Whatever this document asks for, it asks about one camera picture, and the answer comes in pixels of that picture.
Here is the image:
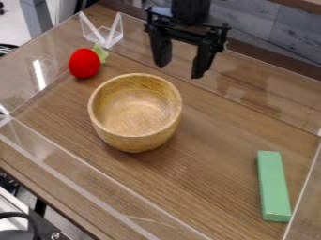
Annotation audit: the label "grey metal post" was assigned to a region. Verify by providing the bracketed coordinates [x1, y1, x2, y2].
[19, 0, 53, 38]

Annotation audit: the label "red felt fruit green leaf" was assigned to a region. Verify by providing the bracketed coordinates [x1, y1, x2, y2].
[68, 44, 110, 79]

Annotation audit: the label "round wooden bowl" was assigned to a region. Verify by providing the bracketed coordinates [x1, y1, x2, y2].
[88, 73, 183, 153]

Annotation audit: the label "black cable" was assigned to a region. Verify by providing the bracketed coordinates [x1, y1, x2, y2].
[0, 211, 43, 240]

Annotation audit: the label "clear acrylic tray walls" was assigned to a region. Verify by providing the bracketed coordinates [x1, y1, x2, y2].
[0, 18, 321, 240]

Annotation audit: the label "green rectangular block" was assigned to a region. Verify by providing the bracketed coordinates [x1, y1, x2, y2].
[257, 150, 291, 222]

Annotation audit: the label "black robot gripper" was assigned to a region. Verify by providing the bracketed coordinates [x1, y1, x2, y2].
[144, 0, 231, 79]

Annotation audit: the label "black clamp with bolt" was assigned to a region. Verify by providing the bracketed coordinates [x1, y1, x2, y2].
[28, 209, 71, 240]

